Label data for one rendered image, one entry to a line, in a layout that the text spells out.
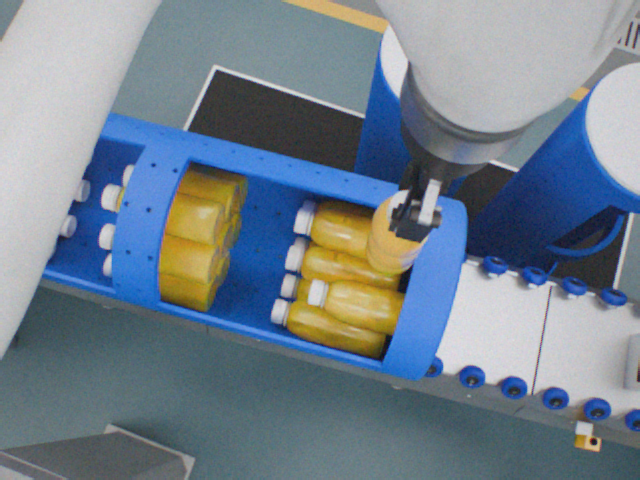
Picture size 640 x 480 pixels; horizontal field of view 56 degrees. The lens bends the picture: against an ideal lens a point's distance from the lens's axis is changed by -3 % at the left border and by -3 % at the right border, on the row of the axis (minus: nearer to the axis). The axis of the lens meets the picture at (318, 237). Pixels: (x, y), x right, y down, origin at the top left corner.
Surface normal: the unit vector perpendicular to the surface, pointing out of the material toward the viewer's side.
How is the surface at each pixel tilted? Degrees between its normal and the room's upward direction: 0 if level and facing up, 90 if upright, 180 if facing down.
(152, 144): 31
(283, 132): 0
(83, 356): 0
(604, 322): 0
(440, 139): 90
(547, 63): 85
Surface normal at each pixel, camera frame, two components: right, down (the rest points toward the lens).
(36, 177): 0.78, 0.03
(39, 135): 0.58, -0.09
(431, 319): -0.11, 0.20
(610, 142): 0.02, -0.25
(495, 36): -0.48, 0.81
